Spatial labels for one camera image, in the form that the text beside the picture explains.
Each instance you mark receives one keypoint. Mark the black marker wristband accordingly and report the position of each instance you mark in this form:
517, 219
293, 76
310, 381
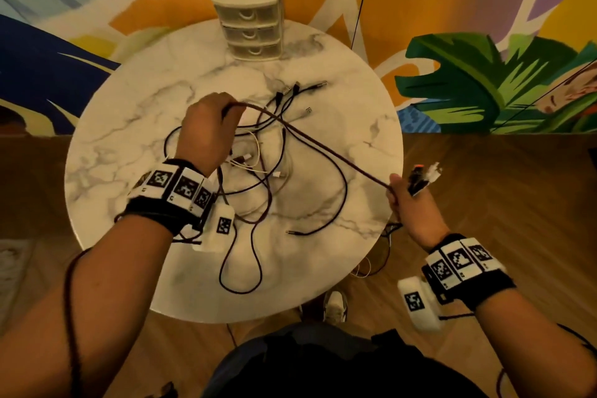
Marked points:
466, 271
172, 195

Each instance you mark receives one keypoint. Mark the person's left hand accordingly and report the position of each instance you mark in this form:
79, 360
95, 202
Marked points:
205, 132

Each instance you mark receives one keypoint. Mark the white shoe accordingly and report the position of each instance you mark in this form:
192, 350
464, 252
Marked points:
335, 308

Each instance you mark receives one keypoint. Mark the person's right thumb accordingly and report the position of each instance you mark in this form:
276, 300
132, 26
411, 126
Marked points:
396, 188

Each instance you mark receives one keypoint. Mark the person's right hand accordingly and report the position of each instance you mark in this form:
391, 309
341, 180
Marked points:
417, 218

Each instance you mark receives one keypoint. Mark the person's right forearm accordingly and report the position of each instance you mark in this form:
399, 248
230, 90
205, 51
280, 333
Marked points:
531, 346

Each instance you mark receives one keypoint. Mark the person's left fingers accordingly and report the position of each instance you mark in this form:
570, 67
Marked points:
233, 115

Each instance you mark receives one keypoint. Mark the white plastic drawer unit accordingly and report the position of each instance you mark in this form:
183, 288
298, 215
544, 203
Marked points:
248, 1

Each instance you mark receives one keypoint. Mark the person's dark clothing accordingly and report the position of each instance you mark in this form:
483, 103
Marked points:
336, 365

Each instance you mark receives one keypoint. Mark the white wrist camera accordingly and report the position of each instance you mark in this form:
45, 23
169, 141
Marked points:
417, 302
218, 227

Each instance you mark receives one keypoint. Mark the person's left forearm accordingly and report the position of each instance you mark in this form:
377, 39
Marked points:
93, 309

